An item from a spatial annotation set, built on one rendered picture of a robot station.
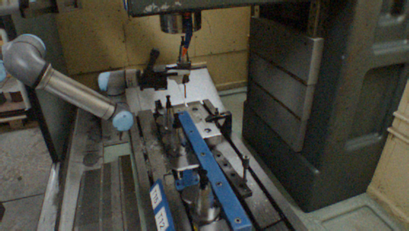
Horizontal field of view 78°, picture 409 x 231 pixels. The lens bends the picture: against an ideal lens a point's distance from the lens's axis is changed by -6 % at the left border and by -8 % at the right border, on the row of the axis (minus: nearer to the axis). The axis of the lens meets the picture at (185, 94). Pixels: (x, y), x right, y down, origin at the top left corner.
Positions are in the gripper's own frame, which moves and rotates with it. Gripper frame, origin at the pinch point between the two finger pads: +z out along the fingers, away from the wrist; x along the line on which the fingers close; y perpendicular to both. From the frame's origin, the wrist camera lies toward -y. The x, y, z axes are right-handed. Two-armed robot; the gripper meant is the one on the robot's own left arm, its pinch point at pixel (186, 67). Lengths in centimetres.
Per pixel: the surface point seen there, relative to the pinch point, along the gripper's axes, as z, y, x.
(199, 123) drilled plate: 4.9, 29.6, -3.5
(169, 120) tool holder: -9.9, 3.2, 33.1
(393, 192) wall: 87, 56, 34
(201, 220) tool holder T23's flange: -6, 6, 67
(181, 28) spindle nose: -1.8, -18.2, 7.9
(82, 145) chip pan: -66, 62, -43
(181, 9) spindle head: -3.9, -28.7, 32.9
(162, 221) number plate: -16, 35, 44
